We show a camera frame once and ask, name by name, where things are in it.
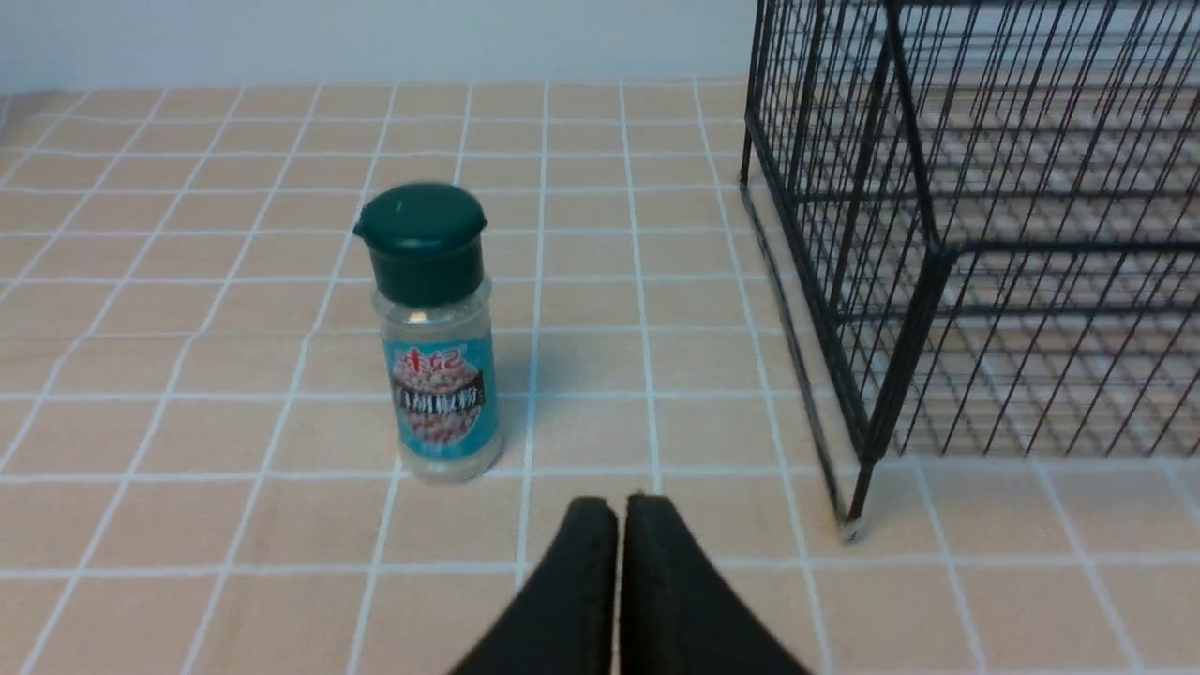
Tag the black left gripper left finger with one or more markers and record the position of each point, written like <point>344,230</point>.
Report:
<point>561,621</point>

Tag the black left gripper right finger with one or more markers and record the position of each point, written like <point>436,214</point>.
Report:
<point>677,615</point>

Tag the green-capped seasoning bottle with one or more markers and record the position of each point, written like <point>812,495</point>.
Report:
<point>431,297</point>

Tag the black wire mesh rack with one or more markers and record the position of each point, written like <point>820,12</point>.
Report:
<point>988,210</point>

